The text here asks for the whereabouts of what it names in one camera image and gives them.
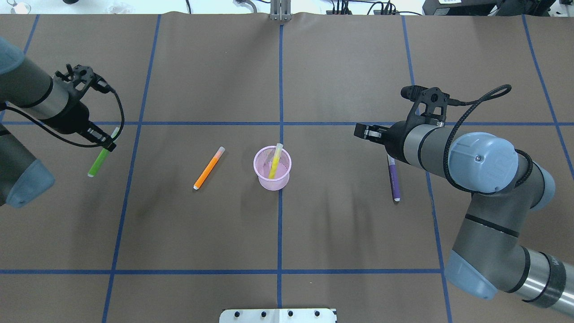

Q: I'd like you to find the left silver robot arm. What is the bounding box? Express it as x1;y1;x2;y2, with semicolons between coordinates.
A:
0;38;125;209

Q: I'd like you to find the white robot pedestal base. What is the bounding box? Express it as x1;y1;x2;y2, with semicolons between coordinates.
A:
219;307;338;323

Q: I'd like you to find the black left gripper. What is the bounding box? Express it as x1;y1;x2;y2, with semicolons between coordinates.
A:
49;101;117;153

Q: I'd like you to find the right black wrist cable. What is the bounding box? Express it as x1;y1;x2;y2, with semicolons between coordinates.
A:
442;84;534;194

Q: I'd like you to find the orange marker pen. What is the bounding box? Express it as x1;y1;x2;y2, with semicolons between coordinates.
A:
193;146;226;190

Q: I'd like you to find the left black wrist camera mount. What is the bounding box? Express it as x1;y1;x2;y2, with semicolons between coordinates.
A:
52;64;115;101

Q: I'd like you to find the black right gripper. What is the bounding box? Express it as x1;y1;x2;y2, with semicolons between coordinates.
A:
353;121;410;157

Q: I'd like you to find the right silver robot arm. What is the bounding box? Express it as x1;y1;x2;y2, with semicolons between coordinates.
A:
353;121;573;317

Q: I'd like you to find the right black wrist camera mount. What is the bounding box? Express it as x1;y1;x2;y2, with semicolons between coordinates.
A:
400;85;450;130

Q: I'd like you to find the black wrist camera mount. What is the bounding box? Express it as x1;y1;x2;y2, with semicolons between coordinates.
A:
52;64;115;101
400;85;450;130

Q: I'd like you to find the purple marker pen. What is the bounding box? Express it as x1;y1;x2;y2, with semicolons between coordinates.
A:
387;155;400;203

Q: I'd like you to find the aluminium frame post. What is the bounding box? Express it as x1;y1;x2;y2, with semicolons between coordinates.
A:
269;0;292;22

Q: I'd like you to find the yellow marker pen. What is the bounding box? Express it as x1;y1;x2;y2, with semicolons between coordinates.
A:
268;143;283;179

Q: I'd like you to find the green marker pen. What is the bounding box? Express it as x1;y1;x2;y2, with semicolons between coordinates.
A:
87;127;120;178

